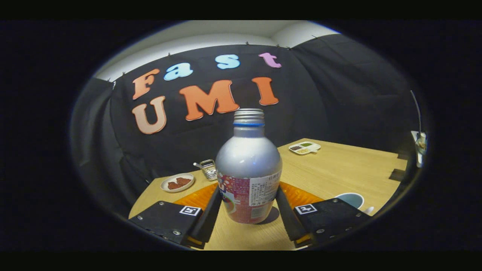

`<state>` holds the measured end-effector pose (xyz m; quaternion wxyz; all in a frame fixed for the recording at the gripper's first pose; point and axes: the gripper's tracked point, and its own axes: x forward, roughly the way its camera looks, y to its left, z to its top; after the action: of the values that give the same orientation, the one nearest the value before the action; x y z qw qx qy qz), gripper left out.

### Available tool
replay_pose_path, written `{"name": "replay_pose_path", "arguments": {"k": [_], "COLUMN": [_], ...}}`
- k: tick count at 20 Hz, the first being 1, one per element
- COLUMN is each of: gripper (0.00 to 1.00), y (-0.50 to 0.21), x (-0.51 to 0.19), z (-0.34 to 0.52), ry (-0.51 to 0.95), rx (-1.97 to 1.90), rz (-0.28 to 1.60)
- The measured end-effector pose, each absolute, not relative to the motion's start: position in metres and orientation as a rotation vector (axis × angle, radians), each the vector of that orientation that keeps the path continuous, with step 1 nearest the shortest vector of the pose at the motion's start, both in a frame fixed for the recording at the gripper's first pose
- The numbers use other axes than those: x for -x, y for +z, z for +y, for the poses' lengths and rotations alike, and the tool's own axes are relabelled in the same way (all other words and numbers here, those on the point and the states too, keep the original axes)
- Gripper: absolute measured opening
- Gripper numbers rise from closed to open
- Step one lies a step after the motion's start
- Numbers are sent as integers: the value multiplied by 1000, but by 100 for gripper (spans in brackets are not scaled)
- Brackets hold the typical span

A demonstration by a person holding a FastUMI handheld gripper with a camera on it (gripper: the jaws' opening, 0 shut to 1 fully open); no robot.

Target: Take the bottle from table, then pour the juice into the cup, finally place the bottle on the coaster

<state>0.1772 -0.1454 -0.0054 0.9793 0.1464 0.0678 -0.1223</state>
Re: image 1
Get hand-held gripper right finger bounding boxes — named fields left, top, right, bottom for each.
left=274, top=181, right=371, bottom=249

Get dark brown round coaster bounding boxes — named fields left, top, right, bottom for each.
left=260, top=205, right=281, bottom=225

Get white clip-on device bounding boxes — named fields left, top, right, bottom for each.
left=410, top=131, right=428, bottom=168

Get wooden table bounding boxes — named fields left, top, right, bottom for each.
left=128, top=138, right=408, bottom=251

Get black backdrop cloth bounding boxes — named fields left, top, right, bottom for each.
left=71, top=34, right=418, bottom=219

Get white divided condiment tray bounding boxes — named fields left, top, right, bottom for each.
left=288, top=141, right=322, bottom=155

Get thin grey cable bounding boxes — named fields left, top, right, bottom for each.
left=410, top=90, right=422, bottom=132

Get white round plate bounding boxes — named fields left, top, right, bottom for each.
left=160, top=173, right=195, bottom=193

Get silver bottle with pink label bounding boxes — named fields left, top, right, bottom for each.
left=215, top=108, right=283, bottom=225

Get white cup with knob handle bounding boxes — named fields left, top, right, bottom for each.
left=334, top=192, right=374, bottom=216

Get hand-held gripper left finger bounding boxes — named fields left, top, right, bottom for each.
left=128, top=183, right=223, bottom=250

